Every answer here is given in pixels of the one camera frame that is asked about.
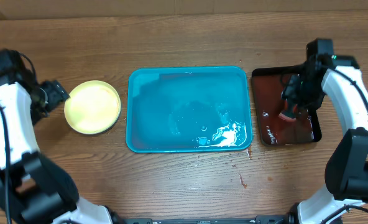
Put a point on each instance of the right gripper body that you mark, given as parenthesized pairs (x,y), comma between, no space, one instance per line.
(308,92)

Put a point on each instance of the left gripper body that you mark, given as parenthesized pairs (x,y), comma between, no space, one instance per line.
(47,98)

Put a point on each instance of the yellow-green plate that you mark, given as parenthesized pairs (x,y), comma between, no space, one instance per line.
(93,107)

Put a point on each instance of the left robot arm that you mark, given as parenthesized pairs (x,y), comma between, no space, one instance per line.
(33,189)

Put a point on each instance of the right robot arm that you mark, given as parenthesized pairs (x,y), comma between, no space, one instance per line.
(346,174)

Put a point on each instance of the black tray with red water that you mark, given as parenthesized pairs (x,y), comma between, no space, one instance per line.
(267,87)

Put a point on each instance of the teal plastic tray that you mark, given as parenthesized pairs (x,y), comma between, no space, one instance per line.
(188,109)

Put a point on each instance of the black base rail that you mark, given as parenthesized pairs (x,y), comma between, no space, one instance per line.
(260,219)

